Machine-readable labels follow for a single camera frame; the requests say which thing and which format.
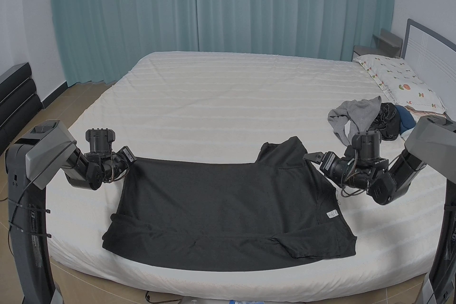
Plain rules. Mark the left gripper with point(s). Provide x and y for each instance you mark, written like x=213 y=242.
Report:
x=128 y=156

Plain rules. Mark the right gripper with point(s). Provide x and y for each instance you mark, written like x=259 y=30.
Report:
x=329 y=163

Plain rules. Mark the black T-shirt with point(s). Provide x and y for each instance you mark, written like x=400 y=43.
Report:
x=231 y=206

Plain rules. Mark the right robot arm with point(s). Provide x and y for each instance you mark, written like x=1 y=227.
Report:
x=434 y=145

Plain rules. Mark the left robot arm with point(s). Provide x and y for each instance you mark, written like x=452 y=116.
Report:
x=46 y=153

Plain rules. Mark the bed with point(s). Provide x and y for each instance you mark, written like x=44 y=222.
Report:
x=231 y=99

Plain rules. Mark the grey garment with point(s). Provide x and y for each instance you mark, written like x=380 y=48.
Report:
x=359 y=113

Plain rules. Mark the black shiny garment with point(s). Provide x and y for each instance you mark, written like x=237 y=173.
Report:
x=386 y=121

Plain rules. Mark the dark blue garment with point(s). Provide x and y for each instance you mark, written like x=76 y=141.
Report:
x=408 y=119

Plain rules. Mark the white printed pillow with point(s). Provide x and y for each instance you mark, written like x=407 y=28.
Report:
x=402 y=81

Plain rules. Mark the black chest of drawers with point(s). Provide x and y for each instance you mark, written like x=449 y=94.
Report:
x=17 y=99

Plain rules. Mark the grey bedside table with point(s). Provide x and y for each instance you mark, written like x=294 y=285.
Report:
x=388 y=39

